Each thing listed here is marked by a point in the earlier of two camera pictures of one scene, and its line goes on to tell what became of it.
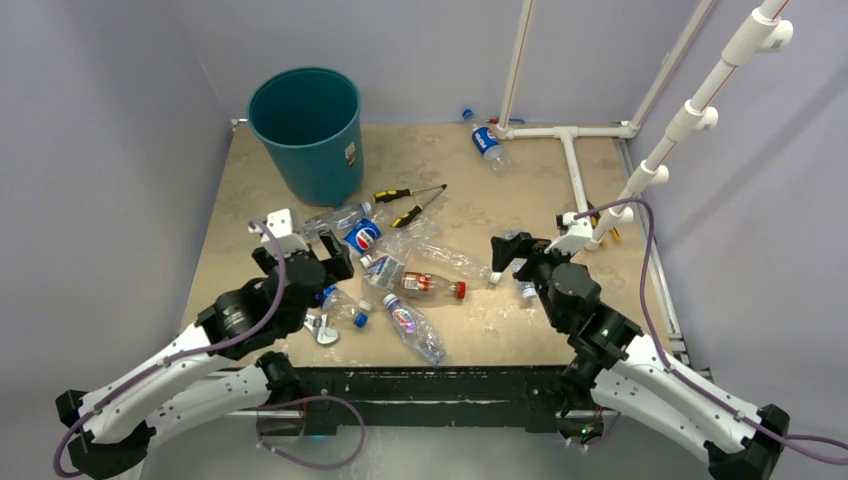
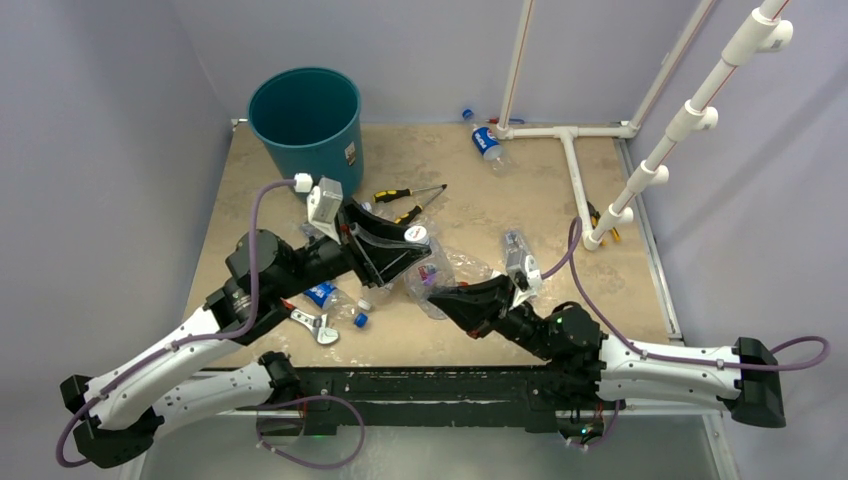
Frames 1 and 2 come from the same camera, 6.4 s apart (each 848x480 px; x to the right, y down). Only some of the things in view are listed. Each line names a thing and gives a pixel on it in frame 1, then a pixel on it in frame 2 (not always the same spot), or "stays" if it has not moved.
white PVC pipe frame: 764,30 stays
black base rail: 530,395 stays
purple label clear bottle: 417,332 to 434,274
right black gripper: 523,246 to 473,305
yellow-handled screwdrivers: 400,193 stays
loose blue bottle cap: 360,320 stays
